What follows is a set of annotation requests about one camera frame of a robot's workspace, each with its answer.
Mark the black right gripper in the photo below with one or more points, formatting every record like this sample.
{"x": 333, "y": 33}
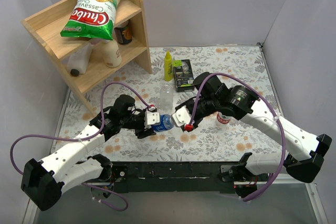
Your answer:
{"x": 193, "y": 120}

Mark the wooden shelf rack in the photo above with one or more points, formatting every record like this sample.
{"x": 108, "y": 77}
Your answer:
{"x": 46, "y": 25}

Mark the floral table mat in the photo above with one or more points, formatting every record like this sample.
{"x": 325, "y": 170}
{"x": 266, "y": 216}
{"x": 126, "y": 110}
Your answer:
{"x": 211, "y": 141}

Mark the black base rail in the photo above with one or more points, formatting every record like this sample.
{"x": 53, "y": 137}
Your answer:
{"x": 136, "y": 177}

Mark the aluminium frame rail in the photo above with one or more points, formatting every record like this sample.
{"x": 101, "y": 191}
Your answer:
{"x": 302, "y": 172}

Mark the cream plastic bottle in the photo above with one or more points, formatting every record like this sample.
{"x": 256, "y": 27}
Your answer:
{"x": 111, "y": 53}

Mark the green cassava chips bag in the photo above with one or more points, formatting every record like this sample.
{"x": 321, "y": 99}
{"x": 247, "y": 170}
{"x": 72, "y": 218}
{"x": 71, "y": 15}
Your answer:
{"x": 92, "y": 19}

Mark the dark orange drink can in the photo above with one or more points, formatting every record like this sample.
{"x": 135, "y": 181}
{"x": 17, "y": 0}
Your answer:
{"x": 123, "y": 33}

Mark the yellow glue bottle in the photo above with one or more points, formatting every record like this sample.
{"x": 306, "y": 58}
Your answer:
{"x": 168, "y": 67}

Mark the blue label water bottle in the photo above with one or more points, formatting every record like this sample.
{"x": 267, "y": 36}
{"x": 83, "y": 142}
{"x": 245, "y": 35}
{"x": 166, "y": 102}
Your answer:
{"x": 165, "y": 123}

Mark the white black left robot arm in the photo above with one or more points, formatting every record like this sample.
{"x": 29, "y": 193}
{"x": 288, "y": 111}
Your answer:
{"x": 45, "y": 181}

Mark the black green product box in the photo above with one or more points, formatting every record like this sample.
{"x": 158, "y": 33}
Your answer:
{"x": 183, "y": 75}

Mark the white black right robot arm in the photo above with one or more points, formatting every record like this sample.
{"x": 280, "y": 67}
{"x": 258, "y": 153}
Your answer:
{"x": 302, "y": 153}

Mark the clear empty plastic bottle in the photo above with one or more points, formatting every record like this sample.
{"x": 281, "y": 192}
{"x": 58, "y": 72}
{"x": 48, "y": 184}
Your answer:
{"x": 166, "y": 98}

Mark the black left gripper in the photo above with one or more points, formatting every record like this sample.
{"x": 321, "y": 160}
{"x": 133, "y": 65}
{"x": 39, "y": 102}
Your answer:
{"x": 143, "y": 128}

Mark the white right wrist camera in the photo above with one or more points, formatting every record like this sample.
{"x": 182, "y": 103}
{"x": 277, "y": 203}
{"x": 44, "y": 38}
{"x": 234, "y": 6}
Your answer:
{"x": 181, "y": 118}

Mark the clear bottle black cap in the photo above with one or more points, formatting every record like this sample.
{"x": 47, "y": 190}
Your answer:
{"x": 78, "y": 62}

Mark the red label water bottle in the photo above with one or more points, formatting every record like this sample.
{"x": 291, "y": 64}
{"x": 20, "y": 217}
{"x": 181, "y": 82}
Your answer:
{"x": 223, "y": 120}

